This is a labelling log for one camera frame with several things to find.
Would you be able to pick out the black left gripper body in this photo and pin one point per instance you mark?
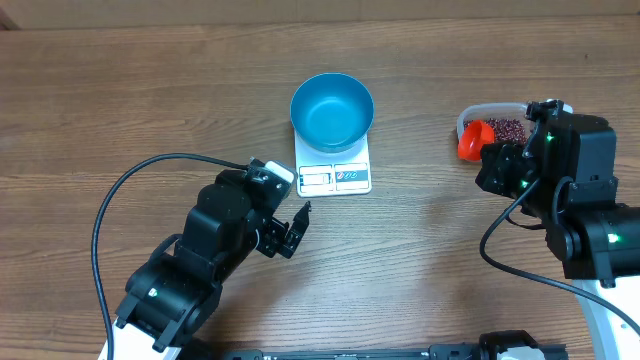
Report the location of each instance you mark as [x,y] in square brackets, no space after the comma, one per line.
[270,239]

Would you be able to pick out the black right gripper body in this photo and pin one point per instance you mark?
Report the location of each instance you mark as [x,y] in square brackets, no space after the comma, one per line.
[504,177]

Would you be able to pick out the red scoop with blue handle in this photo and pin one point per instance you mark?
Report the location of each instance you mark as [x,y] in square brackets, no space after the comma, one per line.
[475,136]

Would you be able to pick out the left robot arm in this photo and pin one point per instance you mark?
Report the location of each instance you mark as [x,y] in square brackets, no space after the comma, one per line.
[175,292]

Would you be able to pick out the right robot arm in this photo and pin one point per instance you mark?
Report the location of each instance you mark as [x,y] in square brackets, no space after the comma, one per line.
[563,175]

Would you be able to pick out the white digital kitchen scale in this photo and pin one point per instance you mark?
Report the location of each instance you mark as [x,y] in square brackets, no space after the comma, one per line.
[322,174]

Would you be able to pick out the blue plastic bowl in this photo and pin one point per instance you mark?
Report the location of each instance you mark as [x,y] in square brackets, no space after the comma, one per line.
[331,112]

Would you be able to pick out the red adzuki beans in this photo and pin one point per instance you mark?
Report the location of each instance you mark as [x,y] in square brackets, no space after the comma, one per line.
[504,130]

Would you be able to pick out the clear plastic container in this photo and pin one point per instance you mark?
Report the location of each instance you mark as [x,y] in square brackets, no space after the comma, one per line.
[511,110]

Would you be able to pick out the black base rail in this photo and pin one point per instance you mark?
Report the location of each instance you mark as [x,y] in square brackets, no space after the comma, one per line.
[501,345]

